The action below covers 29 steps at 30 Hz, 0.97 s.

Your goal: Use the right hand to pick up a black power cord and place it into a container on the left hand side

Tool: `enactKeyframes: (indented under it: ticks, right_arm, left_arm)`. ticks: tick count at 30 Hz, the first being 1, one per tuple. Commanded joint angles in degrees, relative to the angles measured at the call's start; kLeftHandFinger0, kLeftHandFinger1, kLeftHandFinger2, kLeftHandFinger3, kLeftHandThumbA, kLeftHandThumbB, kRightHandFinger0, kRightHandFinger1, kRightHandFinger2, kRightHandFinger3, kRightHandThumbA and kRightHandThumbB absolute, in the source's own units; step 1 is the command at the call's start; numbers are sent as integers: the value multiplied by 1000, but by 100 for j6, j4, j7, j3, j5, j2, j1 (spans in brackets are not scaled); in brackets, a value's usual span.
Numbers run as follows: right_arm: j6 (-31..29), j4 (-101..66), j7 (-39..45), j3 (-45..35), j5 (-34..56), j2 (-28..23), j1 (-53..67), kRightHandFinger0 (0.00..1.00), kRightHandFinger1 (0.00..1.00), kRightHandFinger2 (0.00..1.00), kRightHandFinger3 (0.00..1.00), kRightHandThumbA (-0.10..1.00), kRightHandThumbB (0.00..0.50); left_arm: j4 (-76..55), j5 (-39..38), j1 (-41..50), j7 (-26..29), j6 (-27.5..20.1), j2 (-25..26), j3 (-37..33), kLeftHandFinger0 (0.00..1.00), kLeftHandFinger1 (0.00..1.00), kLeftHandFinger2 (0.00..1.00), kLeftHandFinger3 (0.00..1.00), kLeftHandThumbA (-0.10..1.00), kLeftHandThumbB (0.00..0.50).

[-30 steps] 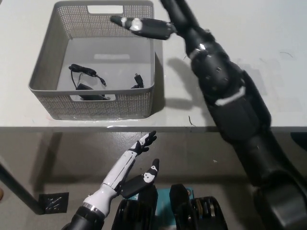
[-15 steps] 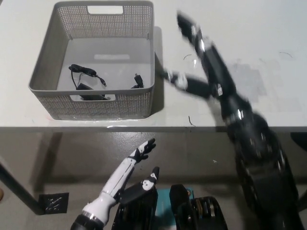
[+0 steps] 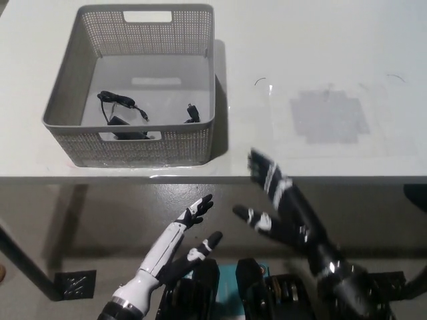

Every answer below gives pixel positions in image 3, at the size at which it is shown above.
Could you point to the black and teal robot body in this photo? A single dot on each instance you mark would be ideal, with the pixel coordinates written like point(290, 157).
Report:
point(203, 293)

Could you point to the dark grey table leg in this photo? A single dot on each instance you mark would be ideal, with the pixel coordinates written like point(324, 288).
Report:
point(26, 263)
point(418, 283)

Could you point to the white and black right hand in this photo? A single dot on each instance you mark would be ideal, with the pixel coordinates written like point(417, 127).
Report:
point(297, 220)

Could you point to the white and black left hand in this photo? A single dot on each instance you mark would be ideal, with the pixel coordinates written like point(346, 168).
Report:
point(160, 256)

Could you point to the grey perforated plastic basket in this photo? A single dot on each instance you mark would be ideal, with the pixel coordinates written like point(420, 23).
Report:
point(146, 66)

